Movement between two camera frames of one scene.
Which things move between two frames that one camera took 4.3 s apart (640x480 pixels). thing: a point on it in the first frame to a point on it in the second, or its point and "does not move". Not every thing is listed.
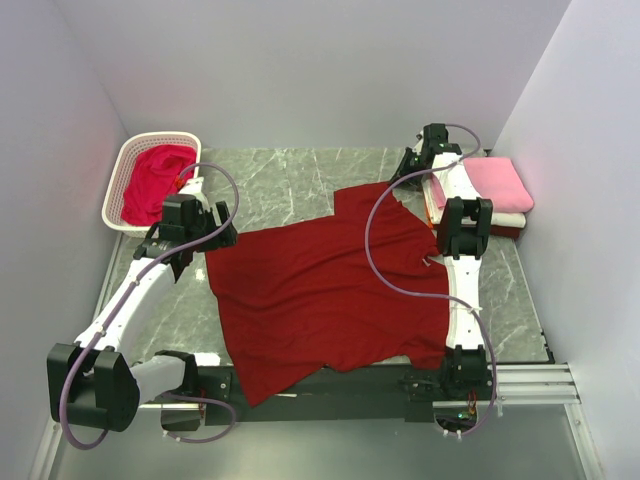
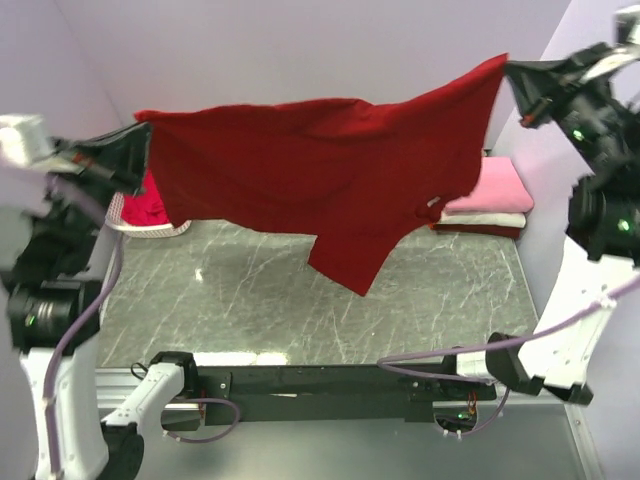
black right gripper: x=401 y=171 to x=541 y=87
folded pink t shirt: x=498 y=183 does not move
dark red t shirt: x=296 y=299 to x=361 y=171
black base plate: x=409 y=394 does not move
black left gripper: x=225 y=238 to x=117 y=159
